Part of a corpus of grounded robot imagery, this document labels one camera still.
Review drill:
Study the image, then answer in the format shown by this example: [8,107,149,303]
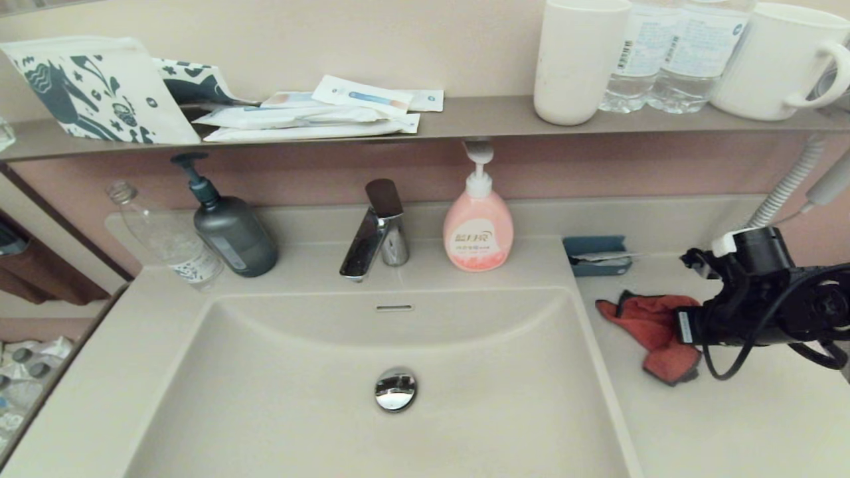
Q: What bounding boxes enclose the pink hand soap pump bottle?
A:
[442,141,514,272]

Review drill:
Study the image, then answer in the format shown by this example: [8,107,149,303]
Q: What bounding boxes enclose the white ribbed mug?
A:
[709,2,850,121]

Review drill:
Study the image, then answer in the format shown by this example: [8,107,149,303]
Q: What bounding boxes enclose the chrome drain stopper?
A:
[374,368,418,414]

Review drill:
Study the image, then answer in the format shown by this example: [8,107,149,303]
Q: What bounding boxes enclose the small white sachet with logo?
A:
[400,89,444,112]

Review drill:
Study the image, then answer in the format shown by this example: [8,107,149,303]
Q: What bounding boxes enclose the blue soap tray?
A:
[562,235,634,277]

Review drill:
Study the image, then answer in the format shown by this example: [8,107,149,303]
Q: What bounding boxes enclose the white coiled cord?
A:
[747,136,827,230]

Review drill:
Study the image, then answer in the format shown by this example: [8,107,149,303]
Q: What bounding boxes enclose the clear empty plastic bottle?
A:
[106,181,225,293]

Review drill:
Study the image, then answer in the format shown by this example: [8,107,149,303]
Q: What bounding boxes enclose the small white teal-print pouch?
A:
[153,58,261,107]

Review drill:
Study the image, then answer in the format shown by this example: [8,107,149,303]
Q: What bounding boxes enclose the silver packet in tray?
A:
[572,251,641,266]

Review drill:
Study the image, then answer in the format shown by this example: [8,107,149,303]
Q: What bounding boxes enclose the white toothbrush packet blue print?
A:
[312,75,414,118]

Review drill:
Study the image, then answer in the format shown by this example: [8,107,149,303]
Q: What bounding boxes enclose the shrink-wrapped water bottle pack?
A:
[0,335,75,452]

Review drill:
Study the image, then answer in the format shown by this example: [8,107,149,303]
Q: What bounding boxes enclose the beige sink basin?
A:
[120,287,641,478]

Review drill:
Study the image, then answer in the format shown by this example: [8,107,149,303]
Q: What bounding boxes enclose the dark grey pump bottle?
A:
[171,153,280,278]

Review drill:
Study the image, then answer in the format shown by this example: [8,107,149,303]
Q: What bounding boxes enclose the grey hair dryer handle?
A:
[805,151,850,206]

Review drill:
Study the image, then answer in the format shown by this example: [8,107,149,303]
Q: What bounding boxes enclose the large white teal-print pouch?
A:
[0,37,201,145]

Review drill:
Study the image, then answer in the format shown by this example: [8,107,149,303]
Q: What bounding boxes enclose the chrome faucet with brown lever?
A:
[339,178,410,283]

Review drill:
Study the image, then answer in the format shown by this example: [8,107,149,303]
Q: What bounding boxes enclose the clear water bottle white label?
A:
[646,0,754,114]
[598,0,683,114]

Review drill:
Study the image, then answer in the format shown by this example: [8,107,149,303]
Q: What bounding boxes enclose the white packet with pink print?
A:
[260,92,321,110]

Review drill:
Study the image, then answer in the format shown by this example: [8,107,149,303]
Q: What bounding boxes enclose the grey wall shelf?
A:
[0,96,850,163]

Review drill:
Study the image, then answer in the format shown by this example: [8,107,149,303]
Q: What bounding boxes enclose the white plain tumbler cup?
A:
[533,0,632,126]

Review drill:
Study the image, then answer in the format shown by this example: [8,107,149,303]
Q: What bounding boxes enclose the brown hanging towel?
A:
[0,212,110,306]

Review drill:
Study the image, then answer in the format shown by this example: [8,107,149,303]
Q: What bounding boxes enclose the long white sealed packet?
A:
[203,113,421,143]
[193,105,400,130]

